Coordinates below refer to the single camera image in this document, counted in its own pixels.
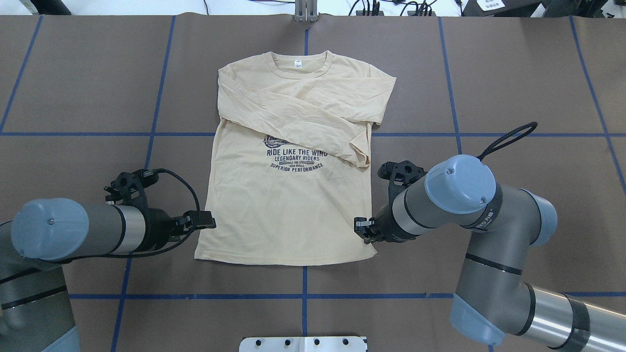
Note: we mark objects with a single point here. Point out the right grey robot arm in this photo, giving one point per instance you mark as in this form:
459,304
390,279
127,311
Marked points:
491,300

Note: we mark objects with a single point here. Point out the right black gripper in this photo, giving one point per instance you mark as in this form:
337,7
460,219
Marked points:
386,227

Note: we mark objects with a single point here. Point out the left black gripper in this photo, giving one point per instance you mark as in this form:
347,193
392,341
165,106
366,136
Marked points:
159,226

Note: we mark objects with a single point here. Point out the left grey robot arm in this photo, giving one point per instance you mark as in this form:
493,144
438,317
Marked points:
36,311

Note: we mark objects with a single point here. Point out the black device with label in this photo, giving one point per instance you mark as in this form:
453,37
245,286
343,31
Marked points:
509,8

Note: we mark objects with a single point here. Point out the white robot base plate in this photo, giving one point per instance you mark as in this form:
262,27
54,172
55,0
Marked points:
304,344

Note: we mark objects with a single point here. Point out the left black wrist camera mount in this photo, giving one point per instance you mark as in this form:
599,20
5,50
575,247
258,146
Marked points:
128,189

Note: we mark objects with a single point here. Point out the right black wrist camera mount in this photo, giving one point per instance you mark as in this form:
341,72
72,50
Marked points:
400,176

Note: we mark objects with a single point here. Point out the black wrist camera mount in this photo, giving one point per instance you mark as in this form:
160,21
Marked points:
400,176
128,189

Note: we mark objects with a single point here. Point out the beige long-sleeve printed shirt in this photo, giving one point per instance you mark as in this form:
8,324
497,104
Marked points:
291,159

